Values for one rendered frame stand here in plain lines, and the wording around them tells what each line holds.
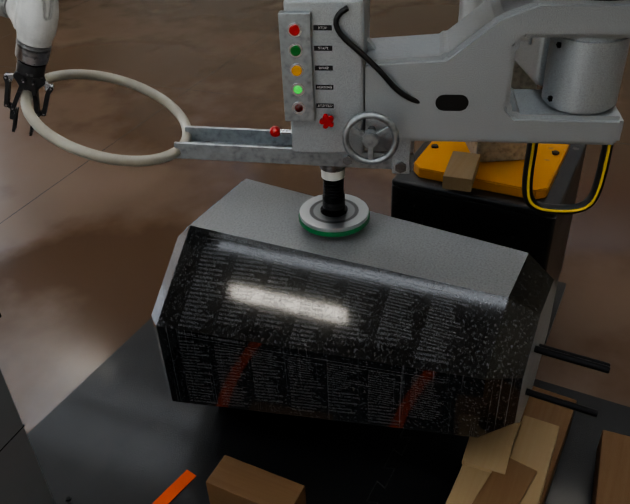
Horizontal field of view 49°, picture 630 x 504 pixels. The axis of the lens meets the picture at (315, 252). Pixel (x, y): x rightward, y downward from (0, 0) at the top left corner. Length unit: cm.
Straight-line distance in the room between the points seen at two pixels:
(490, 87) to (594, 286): 176
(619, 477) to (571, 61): 132
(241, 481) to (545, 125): 141
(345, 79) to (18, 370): 194
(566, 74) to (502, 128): 20
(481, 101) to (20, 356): 220
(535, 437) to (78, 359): 184
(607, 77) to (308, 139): 77
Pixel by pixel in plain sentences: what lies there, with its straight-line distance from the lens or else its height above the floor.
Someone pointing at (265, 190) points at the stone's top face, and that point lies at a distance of 239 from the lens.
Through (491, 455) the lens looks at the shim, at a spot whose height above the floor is 25.
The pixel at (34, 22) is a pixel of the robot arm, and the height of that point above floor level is 148.
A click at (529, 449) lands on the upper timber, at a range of 234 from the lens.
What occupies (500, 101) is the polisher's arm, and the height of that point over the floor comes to 128.
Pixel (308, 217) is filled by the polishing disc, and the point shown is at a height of 88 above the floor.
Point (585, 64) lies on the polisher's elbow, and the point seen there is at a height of 138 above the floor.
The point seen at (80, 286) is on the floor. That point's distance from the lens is 353.
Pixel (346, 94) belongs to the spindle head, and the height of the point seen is 130.
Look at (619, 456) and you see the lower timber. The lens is 256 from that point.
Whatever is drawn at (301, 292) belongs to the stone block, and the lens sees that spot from 205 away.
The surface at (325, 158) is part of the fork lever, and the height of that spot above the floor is 109.
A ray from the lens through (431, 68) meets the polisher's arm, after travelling 183.
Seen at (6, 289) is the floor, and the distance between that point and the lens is 366.
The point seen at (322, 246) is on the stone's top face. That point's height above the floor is 82.
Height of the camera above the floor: 199
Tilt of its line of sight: 35 degrees down
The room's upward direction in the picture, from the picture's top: 3 degrees counter-clockwise
